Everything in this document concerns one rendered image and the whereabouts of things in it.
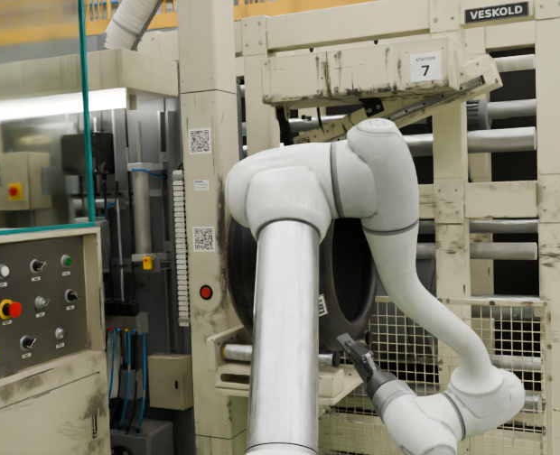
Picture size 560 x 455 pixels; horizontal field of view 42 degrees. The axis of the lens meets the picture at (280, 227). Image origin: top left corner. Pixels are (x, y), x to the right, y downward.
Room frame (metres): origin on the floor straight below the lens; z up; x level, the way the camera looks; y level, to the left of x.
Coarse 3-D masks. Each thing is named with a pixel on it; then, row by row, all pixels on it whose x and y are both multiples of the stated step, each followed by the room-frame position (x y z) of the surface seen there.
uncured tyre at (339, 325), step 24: (240, 240) 1.90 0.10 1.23; (336, 240) 2.36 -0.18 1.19; (360, 240) 2.32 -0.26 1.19; (240, 264) 1.90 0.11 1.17; (336, 264) 2.35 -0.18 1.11; (360, 264) 2.32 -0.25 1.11; (240, 288) 1.91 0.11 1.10; (336, 288) 2.32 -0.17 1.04; (360, 288) 2.29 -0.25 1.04; (240, 312) 1.95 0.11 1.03; (336, 312) 1.91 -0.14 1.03; (360, 312) 2.13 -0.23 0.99; (336, 336) 1.94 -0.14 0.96
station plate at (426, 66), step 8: (416, 56) 2.15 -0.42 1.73; (424, 56) 2.14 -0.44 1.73; (432, 56) 2.13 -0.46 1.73; (440, 56) 2.12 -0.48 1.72; (416, 64) 2.15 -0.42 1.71; (424, 64) 2.14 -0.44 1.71; (432, 64) 2.13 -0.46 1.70; (440, 64) 2.12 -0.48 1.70; (416, 72) 2.15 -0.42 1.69; (424, 72) 2.14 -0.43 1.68; (432, 72) 2.13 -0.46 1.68; (440, 72) 2.12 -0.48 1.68; (416, 80) 2.15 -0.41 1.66
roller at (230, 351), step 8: (232, 344) 2.07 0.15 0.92; (240, 344) 2.06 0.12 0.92; (224, 352) 2.06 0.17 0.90; (232, 352) 2.05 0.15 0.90; (240, 352) 2.04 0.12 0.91; (248, 352) 2.02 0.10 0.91; (320, 352) 1.94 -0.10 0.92; (328, 352) 1.93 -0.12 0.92; (336, 352) 1.93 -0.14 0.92; (248, 360) 2.04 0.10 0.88; (320, 360) 1.93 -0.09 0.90; (328, 360) 1.92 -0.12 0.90; (336, 360) 1.92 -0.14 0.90
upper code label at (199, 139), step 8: (200, 128) 2.17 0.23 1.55; (208, 128) 2.16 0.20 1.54; (192, 136) 2.18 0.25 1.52; (200, 136) 2.17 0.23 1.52; (208, 136) 2.16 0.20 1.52; (192, 144) 2.18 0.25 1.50; (200, 144) 2.17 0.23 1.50; (208, 144) 2.16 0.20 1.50; (192, 152) 2.18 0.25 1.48; (200, 152) 2.17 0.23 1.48; (208, 152) 2.16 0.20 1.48
